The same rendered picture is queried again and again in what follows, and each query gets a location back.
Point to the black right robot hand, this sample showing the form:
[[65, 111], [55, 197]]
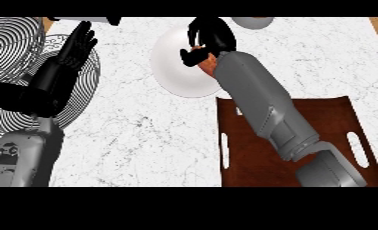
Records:
[[216, 35]]

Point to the grey round bowl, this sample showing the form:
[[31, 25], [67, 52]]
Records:
[[251, 22]]

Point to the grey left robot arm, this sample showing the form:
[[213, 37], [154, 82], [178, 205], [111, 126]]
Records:
[[24, 154]]

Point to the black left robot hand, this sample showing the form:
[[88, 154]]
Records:
[[76, 52]]

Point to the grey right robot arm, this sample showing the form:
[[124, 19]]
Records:
[[256, 90]]

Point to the orange sweet potato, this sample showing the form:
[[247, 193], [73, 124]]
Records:
[[209, 64]]

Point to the brown wooden tray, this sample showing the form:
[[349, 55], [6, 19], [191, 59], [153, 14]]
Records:
[[256, 167]]

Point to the white round plate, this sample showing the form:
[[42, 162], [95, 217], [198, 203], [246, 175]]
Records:
[[172, 67]]

